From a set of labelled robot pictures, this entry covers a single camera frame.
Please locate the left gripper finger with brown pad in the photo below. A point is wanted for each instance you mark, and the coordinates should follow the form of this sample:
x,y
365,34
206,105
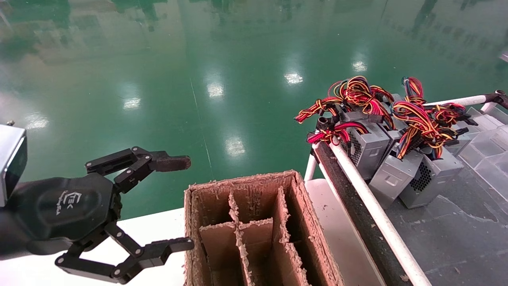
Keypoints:
x,y
139,163

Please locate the white pipe rail black end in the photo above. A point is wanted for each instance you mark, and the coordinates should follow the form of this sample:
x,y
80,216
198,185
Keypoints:
x,y
456,101

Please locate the long white pipe rail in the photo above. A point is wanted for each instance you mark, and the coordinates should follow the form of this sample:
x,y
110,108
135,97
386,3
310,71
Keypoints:
x,y
377,214

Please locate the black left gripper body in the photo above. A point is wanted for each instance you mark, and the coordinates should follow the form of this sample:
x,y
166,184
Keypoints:
x,y
63,206

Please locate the brown cardboard box with dividers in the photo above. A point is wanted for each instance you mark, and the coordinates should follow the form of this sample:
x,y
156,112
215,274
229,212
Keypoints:
x,y
254,206

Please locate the black pipe joint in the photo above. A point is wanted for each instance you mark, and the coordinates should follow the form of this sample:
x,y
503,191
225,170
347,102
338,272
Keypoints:
x,y
501,98
324,122

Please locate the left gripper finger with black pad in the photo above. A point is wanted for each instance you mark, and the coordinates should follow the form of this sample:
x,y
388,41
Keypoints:
x,y
154,252

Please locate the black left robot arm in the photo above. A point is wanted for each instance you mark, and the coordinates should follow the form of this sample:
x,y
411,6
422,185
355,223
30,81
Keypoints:
x,y
12,234

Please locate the short white pipe leg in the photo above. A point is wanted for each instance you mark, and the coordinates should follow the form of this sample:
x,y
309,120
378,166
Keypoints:
x,y
310,169

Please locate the clear plastic tray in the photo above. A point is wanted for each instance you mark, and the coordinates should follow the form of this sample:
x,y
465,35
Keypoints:
x,y
488,163
496,113
482,123

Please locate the white rail pipe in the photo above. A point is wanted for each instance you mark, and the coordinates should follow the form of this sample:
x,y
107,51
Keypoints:
x,y
357,214

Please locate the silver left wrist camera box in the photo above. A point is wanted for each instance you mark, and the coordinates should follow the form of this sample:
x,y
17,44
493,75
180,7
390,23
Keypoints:
x,y
10,159

